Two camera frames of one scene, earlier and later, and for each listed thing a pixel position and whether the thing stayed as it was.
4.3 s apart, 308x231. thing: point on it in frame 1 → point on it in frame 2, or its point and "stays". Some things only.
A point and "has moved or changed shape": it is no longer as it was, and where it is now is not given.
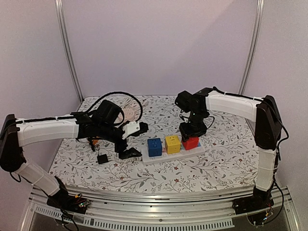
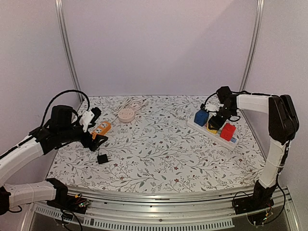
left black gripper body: x=120 y=148 → x=85 y=142
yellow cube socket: x=173 y=144 → x=213 y=131
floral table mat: x=225 y=157 stays
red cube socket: x=191 y=143 → x=227 y=132
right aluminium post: x=260 y=12 stays
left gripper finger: x=129 y=153 → x=97 y=140
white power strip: x=165 y=157 → x=233 y=143
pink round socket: x=129 y=114 stays
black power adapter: x=102 y=159 stays
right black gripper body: x=192 y=131 → x=218 y=120
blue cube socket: x=155 y=147 has moved or changed shape
